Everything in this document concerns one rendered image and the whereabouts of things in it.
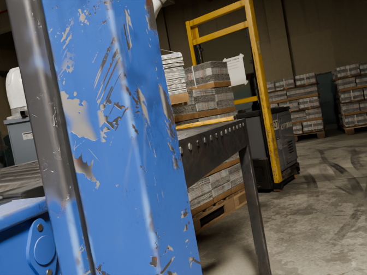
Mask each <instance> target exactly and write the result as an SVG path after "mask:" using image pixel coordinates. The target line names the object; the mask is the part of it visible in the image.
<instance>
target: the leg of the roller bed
mask: <svg viewBox="0 0 367 275"><path fill-rule="evenodd" d="M238 152H239V158H240V165H241V171H242V177H243V181H244V187H245V194H246V200H247V206H248V212H249V215H250V222H251V229H252V234H253V241H254V247H255V251H256V257H257V264H258V270H259V275H272V274H271V268H270V261H269V255H268V249H267V243H266V239H265V232H264V226H263V219H262V214H261V207H260V203H259V197H258V190H257V185H256V178H255V174H254V168H253V161H252V155H251V149H250V144H248V145H246V146H245V147H244V148H242V149H241V150H240V151H238Z"/></svg>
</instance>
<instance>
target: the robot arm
mask: <svg viewBox="0 0 367 275"><path fill-rule="evenodd" d="M165 1H166V0H153V7H154V11H155V18H156V17H157V15H158V12H159V10H160V9H161V7H162V5H163V4H164V2H165ZM6 90H7V97H8V102H9V105H10V109H11V116H10V117H7V120H9V119H16V118H23V117H29V115H28V110H27V105H26V99H25V94H24V91H23V85H22V80H21V75H20V70H19V67H17V68H13V69H10V70H9V73H8V74H7V78H6Z"/></svg>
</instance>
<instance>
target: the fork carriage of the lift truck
mask: <svg viewBox="0 0 367 275"><path fill-rule="evenodd" d="M252 161H253V168H254V174H255V178H256V185H257V189H271V188H273V186H272V182H271V176H270V170H269V163H268V158H253V159H252Z"/></svg>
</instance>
